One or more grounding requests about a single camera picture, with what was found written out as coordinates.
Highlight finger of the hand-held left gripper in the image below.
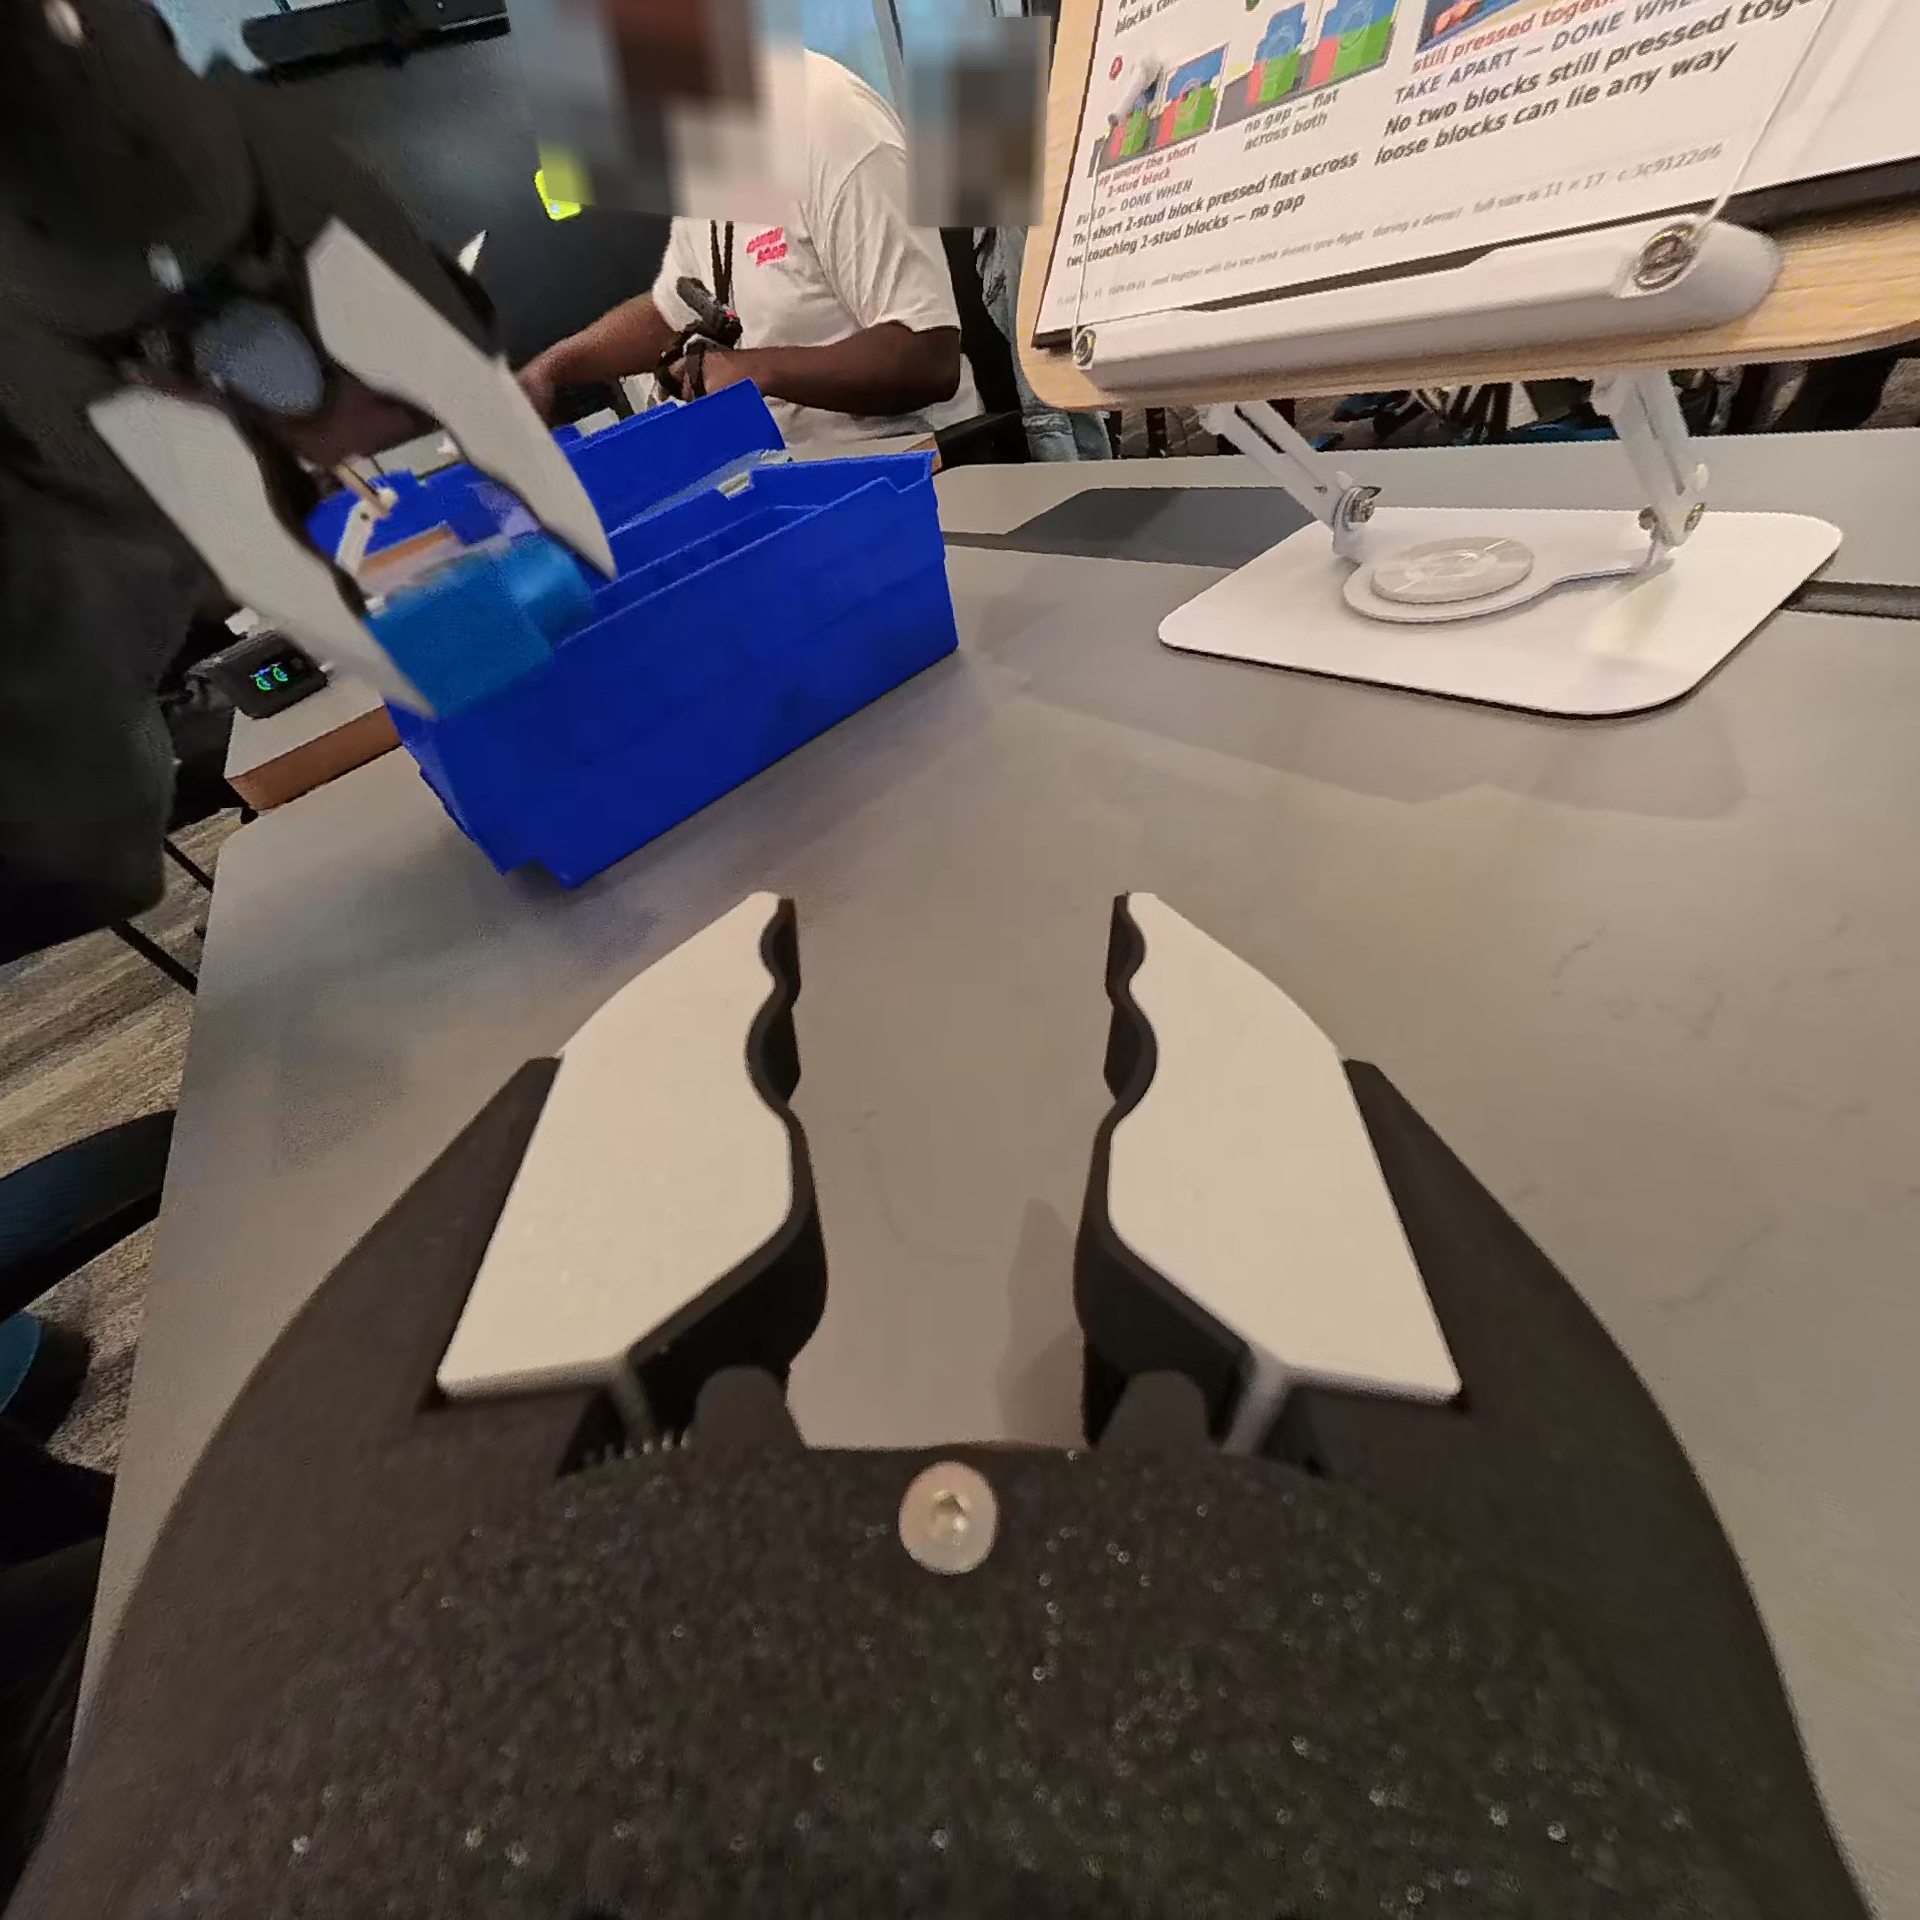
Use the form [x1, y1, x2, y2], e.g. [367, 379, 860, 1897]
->
[89, 390, 440, 722]
[303, 215, 619, 585]

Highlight blue plastic bin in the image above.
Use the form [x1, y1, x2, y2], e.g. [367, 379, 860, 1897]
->
[306, 379, 794, 602]
[393, 455, 962, 891]

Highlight printed instruction sheet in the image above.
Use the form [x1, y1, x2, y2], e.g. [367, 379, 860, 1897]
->
[1053, 0, 1920, 323]

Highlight person's dark clothing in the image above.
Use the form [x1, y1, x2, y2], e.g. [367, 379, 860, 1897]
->
[0, 1412, 121, 1833]

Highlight white tilting stand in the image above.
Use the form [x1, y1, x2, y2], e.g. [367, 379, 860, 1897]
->
[1069, 215, 1849, 717]

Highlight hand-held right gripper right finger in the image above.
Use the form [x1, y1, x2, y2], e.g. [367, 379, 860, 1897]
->
[1070, 891, 1463, 1412]

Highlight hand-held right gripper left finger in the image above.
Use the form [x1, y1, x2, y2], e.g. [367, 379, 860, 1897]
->
[434, 891, 829, 1404]

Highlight grey desk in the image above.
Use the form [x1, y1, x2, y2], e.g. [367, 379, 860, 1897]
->
[76, 427, 1920, 1801]

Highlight blue one-stud block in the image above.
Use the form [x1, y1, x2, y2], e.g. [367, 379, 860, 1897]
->
[364, 534, 597, 716]

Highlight black device green lights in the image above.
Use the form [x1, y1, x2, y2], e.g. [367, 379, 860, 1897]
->
[186, 629, 324, 716]

